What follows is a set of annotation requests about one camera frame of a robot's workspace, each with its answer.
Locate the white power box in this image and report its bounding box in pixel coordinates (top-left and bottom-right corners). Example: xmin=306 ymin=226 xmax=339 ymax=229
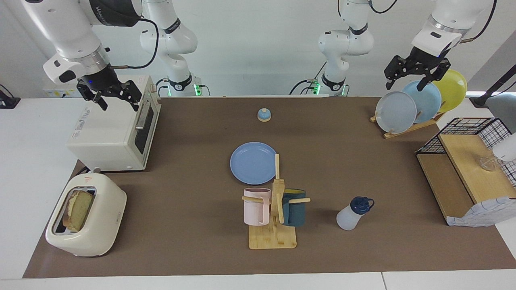
xmin=42 ymin=83 xmax=83 ymax=98

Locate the wooden shelf with wire basket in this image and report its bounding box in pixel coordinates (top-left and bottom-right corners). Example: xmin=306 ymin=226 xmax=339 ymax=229
xmin=415 ymin=117 xmax=516 ymax=227

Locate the blue round plate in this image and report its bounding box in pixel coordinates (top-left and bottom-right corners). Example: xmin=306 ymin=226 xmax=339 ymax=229
xmin=230 ymin=142 xmax=279 ymax=185

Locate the pink mug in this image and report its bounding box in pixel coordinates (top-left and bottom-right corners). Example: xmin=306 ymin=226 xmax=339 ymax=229
xmin=243 ymin=188 xmax=272 ymax=226

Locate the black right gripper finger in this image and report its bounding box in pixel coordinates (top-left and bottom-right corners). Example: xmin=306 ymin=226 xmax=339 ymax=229
xmin=119 ymin=81 xmax=142 ymax=112
xmin=77 ymin=85 xmax=108 ymax=111

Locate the white blue checked cloth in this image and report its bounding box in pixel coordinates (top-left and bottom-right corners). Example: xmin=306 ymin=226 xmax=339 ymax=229
xmin=447 ymin=197 xmax=516 ymax=227

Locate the wooden plate rack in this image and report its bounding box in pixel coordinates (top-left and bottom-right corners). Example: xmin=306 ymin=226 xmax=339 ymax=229
xmin=370 ymin=112 xmax=446 ymax=139

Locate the yellow plate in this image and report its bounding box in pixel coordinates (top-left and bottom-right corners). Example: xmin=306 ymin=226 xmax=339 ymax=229
xmin=432 ymin=69 xmax=468 ymax=114

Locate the white toaster oven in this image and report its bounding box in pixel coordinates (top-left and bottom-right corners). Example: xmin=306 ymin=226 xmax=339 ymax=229
xmin=67 ymin=75 xmax=162 ymax=172

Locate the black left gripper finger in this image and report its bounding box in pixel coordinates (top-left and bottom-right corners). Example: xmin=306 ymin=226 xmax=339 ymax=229
xmin=416 ymin=60 xmax=451 ymax=92
xmin=384 ymin=56 xmax=416 ymax=90

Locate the light blue plate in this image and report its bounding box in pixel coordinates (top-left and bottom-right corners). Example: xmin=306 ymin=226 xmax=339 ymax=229
xmin=402 ymin=80 xmax=442 ymax=124

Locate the cream two-slot toaster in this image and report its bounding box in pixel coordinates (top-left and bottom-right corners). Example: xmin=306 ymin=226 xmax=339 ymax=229
xmin=45 ymin=171 xmax=127 ymax=257

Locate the pale grey-blue plate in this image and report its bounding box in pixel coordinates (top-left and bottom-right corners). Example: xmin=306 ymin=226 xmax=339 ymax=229
xmin=375 ymin=91 xmax=417 ymax=134

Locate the wooden mug tree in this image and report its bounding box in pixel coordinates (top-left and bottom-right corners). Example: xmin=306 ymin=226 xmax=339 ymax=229
xmin=242 ymin=154 xmax=311 ymax=250

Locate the white cylindrical object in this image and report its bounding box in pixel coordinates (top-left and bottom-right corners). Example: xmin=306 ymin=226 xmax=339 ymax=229
xmin=493 ymin=133 xmax=516 ymax=162

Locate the dark teal mug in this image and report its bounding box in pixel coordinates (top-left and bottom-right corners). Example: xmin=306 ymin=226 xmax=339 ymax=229
xmin=281 ymin=189 xmax=307 ymax=227

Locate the bread slice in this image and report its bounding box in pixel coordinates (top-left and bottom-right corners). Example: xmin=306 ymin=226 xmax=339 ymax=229
xmin=62 ymin=190 xmax=96 ymax=232

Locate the black device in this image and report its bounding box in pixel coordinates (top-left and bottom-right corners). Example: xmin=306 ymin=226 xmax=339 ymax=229
xmin=0 ymin=84 xmax=21 ymax=109

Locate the brown table mat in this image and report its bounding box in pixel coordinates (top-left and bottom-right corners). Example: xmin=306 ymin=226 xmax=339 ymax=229
xmin=23 ymin=96 xmax=516 ymax=278

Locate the white bottle with blue cap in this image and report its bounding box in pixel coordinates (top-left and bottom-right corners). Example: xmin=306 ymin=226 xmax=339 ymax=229
xmin=336 ymin=196 xmax=375 ymax=231

